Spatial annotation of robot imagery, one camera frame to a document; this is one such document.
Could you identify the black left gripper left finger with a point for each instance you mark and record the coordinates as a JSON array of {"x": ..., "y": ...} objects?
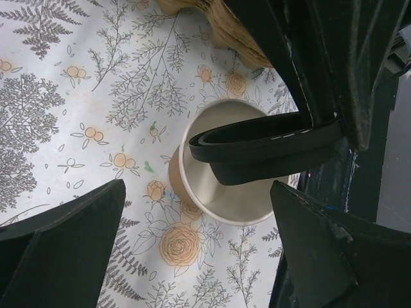
[{"x": 58, "y": 258}]

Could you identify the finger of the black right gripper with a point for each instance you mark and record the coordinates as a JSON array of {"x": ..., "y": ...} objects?
[{"x": 330, "y": 54}]

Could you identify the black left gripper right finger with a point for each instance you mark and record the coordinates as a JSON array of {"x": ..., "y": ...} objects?
[{"x": 334, "y": 259}]

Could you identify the black coffee cup lid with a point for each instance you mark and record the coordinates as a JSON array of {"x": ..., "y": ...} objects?
[{"x": 265, "y": 147}]

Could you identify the brown cardboard cup carrier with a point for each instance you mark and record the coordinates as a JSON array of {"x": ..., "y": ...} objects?
[{"x": 228, "y": 31}]

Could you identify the floral patterned table mat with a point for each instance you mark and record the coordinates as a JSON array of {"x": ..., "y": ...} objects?
[{"x": 93, "y": 91}]

